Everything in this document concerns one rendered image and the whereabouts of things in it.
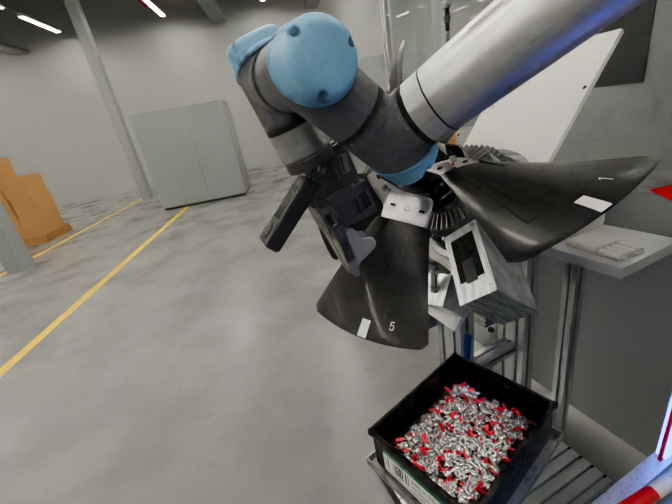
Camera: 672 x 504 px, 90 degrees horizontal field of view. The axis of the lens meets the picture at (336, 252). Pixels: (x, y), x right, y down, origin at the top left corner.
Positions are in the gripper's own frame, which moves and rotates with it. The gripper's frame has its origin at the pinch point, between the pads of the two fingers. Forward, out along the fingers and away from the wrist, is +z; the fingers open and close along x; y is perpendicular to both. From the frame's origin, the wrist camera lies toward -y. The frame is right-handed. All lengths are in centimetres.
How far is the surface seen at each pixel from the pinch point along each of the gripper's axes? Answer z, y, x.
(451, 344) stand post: 45, 18, 14
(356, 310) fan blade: 9.2, -2.0, 2.5
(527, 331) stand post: 57, 40, 11
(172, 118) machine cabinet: -67, -40, 736
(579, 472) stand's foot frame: 113, 37, -2
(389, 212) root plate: -1.1, 13.8, 8.9
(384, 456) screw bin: 18.6, -11.2, -16.9
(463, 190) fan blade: -6.3, 18.7, -8.1
